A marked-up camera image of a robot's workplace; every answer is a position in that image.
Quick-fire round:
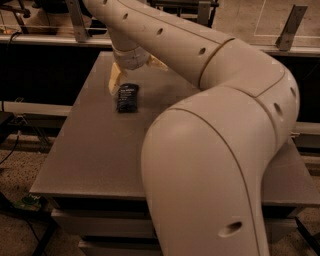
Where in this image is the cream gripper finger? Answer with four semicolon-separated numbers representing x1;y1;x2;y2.
108;62;127;95
146;55;168;71

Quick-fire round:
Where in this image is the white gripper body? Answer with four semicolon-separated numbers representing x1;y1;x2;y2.
113;47;150;70

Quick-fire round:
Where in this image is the dark blue rxbar wrapper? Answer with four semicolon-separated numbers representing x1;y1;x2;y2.
117;83;139;113

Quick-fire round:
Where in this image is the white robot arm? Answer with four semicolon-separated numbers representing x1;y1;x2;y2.
84;0;300;256

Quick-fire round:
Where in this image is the grey drawer cabinet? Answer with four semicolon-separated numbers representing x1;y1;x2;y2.
32;52;319;256

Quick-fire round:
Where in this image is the green packet on floor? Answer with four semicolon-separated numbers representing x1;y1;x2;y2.
13;194;46;212

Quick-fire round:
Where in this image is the grey metal bracket middle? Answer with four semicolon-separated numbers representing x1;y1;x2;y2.
197;0;211;26

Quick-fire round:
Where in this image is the grey metal bracket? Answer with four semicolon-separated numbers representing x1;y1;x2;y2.
197;0;211;26
276;5;308;51
65;0;89;43

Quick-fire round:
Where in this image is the grey metal bracket left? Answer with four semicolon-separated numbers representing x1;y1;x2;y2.
65;0;89;43

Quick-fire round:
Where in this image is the grey metal bracket right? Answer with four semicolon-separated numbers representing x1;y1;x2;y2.
276;5;308;51

